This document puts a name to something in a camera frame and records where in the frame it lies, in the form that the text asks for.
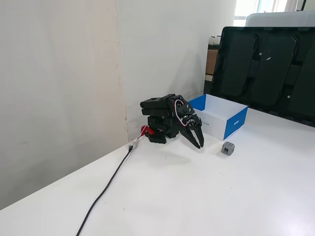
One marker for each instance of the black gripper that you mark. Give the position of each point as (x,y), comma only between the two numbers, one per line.
(191,124)

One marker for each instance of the gray block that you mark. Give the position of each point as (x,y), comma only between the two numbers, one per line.
(227,148)

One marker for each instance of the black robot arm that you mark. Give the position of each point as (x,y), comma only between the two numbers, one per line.
(160,108)

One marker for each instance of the blue and white cardboard box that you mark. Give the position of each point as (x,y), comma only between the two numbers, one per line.
(235,124)

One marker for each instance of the brown cardboard box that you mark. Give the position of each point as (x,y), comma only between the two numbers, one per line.
(211,61)

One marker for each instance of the red clamp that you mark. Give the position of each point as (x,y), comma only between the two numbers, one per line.
(147,130)

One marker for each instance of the white tape wad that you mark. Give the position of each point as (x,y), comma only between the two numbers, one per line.
(135,142)

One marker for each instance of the large black plastic tray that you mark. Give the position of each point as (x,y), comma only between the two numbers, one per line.
(261,71)

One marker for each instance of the white plastic container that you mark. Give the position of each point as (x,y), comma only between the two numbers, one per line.
(278,18)

